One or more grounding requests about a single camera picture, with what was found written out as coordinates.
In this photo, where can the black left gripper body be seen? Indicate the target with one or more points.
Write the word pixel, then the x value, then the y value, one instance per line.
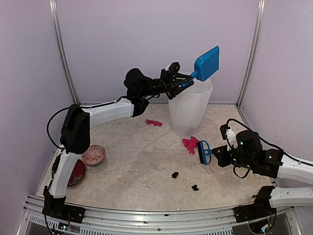
pixel 163 84

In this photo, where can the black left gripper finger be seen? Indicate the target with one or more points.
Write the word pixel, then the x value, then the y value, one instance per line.
pixel 180 88
pixel 185 77

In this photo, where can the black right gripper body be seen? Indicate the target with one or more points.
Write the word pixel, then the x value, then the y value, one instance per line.
pixel 243 160

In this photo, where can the blue dustpan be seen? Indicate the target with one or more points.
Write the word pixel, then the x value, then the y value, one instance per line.
pixel 206 65

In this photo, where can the blue hand brush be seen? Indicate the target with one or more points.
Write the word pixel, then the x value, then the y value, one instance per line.
pixel 205 153

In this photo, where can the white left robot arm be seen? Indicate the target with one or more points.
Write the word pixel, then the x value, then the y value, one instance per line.
pixel 75 132

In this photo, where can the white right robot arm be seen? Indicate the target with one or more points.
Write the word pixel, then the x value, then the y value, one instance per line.
pixel 276 163

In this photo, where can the white translucent plastic bin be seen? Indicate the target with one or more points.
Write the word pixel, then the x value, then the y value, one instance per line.
pixel 187 109

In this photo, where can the small black paper scrap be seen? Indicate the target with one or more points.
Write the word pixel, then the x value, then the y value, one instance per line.
pixel 175 175

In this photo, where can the red white patterned bowl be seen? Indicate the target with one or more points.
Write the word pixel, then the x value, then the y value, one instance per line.
pixel 94 156

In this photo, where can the dark red floral bowl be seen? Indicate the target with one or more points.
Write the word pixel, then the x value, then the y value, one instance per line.
pixel 78 173

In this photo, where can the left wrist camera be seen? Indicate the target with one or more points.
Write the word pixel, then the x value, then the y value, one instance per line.
pixel 173 67

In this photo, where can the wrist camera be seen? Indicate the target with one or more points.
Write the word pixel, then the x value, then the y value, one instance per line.
pixel 229 135
pixel 173 67

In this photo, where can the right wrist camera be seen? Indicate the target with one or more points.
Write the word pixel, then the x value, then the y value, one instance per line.
pixel 229 135

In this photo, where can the aluminium corner post right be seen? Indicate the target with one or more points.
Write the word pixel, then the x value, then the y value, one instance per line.
pixel 253 52

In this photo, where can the aluminium corner post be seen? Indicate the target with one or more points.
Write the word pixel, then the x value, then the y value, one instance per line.
pixel 61 49
pixel 253 52

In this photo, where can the aluminium corner post left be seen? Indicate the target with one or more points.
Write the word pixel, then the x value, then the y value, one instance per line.
pixel 61 49

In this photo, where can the aluminium front rail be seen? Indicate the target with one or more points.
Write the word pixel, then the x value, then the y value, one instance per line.
pixel 98 221

